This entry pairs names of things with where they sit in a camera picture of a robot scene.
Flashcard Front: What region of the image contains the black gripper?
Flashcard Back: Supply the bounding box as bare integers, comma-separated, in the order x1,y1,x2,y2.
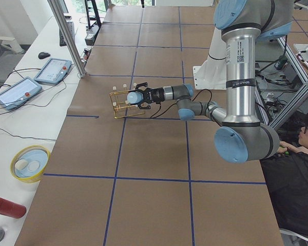
135,82,159,110

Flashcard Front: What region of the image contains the light blue plastic cup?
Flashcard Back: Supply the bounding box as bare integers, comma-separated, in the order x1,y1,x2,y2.
127,91,143,104

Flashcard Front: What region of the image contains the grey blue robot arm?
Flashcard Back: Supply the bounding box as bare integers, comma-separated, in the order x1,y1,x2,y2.
127,1,294,163

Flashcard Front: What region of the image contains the brown paper table cover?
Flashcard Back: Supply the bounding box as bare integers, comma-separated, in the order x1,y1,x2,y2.
16,7,283,245

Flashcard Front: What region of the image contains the far blue teach pendant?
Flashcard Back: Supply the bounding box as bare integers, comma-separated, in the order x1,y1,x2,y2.
34,58,72,85

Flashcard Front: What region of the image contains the blue teach pendant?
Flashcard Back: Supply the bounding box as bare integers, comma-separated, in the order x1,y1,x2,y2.
34,58,72,85
0,77,42,110

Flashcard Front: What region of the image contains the black keyboard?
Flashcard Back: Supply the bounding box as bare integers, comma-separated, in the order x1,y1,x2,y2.
59,21,75,47

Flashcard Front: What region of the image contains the black computer mouse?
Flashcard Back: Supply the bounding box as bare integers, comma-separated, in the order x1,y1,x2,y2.
38,52,51,59

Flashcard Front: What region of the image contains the near blue teach pendant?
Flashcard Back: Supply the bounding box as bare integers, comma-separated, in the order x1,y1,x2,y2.
0,77,42,110

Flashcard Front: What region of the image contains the yellow rimmed blue bowl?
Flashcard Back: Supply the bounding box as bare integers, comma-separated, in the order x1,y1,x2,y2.
10,145,51,183

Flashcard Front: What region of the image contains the person in black shirt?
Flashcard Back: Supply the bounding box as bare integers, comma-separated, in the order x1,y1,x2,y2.
260,113,308,235

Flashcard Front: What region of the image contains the red cylindrical bottle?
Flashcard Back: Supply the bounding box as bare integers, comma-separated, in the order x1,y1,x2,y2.
0,197,27,219

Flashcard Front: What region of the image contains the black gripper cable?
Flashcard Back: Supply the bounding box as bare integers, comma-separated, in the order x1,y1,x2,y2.
149,88,214,119

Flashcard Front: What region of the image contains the gold wire cup holder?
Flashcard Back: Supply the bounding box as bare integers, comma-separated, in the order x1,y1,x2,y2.
109,84,145,119

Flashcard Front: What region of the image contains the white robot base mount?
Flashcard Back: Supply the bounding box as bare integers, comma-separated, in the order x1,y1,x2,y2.
193,28,226,90

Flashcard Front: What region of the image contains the aluminium frame post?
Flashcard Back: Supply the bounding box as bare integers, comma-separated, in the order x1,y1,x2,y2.
47,0,86,78

